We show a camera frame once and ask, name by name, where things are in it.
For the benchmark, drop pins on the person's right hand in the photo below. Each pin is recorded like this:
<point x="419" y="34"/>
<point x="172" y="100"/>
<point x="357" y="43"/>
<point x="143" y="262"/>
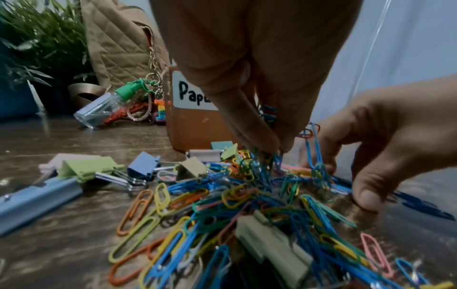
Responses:
<point x="403" y="127"/>

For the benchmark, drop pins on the person's left hand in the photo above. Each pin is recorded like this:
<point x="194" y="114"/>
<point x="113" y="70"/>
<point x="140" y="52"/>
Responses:
<point x="257" y="42"/>

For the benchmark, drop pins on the bunch of linked blue clips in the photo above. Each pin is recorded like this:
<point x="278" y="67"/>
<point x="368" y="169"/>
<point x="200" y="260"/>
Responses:
<point x="270" y="115"/>

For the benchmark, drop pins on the long blue paper clip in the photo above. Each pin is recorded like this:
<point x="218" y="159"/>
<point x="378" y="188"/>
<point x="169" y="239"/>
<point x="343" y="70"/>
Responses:
<point x="316" y="166"/>

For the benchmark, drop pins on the red paper clip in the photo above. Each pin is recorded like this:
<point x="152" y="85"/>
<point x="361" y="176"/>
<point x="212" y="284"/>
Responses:
<point x="307" y="132"/>

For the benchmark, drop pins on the orange container with white label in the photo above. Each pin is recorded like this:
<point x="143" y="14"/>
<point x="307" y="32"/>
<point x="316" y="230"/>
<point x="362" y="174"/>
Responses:
<point x="192" y="129"/>

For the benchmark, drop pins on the teal binder clip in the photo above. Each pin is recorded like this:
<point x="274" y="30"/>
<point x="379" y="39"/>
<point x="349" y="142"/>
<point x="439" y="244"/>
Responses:
<point x="221" y="145"/>

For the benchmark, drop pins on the small light green binder clip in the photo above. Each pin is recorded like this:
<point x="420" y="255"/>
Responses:
<point x="229" y="152"/>

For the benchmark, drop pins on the rainbow beaded charm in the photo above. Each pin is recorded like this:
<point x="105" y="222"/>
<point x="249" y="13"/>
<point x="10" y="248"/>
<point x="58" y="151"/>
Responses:
<point x="160" y="111"/>

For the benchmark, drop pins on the white binder clip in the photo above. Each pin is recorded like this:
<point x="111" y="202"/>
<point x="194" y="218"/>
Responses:
<point x="203" y="154"/>

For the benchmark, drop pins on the beige quilted bag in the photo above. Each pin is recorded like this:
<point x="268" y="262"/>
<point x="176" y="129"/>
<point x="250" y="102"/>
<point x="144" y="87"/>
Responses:
<point x="114" y="39"/>

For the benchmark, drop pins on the beige binder clip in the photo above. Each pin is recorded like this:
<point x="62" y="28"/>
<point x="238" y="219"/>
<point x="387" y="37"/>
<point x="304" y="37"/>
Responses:
<point x="191" y="169"/>

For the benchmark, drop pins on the clear spray bottle green cap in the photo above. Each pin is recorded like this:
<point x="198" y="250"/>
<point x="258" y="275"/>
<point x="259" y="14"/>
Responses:
<point x="107" y="103"/>

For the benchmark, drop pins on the pile of coloured paper clips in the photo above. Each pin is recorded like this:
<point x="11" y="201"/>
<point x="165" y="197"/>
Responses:
<point x="221" y="208"/>

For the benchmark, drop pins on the sage green binder clip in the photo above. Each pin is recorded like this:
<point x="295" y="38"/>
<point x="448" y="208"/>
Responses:
<point x="271" y="245"/>

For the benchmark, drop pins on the gold ribbon roll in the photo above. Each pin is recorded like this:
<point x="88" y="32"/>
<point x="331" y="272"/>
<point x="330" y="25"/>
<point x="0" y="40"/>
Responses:
<point x="82" y="93"/>

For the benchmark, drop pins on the large green binder clip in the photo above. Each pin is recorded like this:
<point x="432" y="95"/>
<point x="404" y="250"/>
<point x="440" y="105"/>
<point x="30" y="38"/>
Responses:
<point x="85" y="168"/>

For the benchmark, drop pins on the green leafy plant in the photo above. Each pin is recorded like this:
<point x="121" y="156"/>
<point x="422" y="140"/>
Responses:
<point x="39" y="36"/>

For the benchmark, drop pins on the pale pink binder clip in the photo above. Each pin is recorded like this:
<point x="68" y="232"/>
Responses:
<point x="68" y="159"/>

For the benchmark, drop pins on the white plant stake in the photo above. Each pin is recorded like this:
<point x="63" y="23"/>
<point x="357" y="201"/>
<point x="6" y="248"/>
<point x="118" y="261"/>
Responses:
<point x="35" y="96"/>

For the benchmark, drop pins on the blue plant pot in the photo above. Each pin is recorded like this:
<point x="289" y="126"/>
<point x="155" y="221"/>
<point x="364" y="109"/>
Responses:
<point x="14" y="101"/>

